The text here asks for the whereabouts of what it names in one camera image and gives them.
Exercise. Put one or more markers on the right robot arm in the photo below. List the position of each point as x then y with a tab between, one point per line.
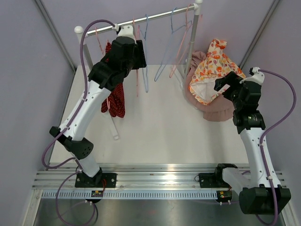
262	193

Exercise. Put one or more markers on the orange floral skirt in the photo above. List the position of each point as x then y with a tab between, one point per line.
216	65

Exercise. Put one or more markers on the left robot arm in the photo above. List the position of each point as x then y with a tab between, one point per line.
126	54

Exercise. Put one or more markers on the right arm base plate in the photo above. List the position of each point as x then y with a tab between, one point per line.
212	180

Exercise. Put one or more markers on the blue hanger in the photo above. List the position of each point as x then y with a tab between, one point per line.
145	70
169	51

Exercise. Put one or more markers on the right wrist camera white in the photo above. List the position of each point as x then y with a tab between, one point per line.
256	76

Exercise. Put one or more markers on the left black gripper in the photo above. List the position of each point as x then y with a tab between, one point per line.
138	51

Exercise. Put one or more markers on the red polka dot skirt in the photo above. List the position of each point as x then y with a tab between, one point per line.
115	103

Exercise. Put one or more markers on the aluminium rail frame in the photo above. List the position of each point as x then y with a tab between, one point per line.
134	176

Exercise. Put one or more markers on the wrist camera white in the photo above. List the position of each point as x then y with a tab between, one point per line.
256	76
125	31

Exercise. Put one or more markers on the metal clothes rack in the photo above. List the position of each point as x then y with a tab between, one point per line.
102	25

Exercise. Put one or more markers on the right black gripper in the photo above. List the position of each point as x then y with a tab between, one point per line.
232	79

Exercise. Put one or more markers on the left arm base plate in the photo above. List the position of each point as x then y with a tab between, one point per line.
110	180

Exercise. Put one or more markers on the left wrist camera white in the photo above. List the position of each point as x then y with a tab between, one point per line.
125	31

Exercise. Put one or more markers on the pink skirt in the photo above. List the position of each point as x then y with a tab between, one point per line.
219	109

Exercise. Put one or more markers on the slotted cable duct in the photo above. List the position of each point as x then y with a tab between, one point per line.
132	194

